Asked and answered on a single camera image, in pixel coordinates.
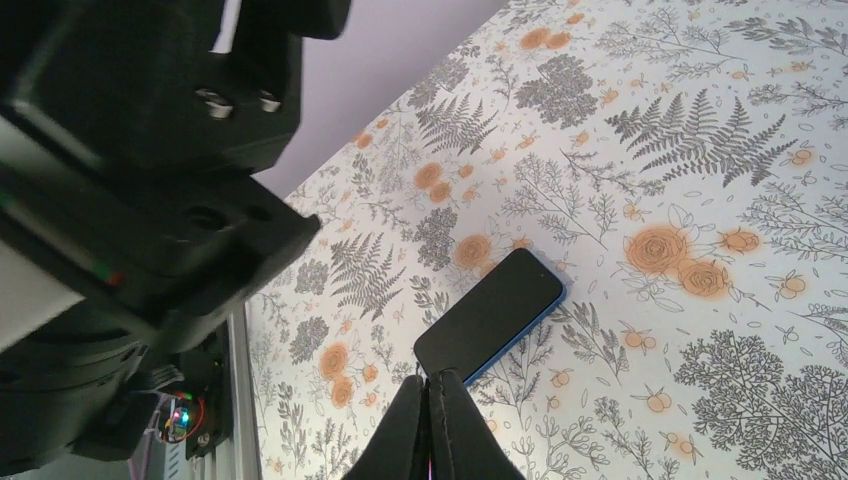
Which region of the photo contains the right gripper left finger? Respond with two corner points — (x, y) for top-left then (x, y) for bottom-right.
(344, 375), (426, 480)

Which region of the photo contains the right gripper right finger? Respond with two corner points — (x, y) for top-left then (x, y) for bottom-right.
(428, 370), (524, 480)

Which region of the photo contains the black smartphone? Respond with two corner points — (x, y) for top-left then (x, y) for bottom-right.
(413, 248), (567, 385)

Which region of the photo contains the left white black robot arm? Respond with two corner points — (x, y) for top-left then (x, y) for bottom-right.
(1, 1), (351, 476)

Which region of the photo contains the floral patterned table mat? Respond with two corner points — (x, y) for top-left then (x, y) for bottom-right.
(247, 1), (847, 479)

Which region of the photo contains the aluminium rail frame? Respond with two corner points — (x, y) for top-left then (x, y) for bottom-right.
(128, 306), (262, 479)

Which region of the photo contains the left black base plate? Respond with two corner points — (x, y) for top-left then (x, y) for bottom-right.
(153, 324), (233, 460)

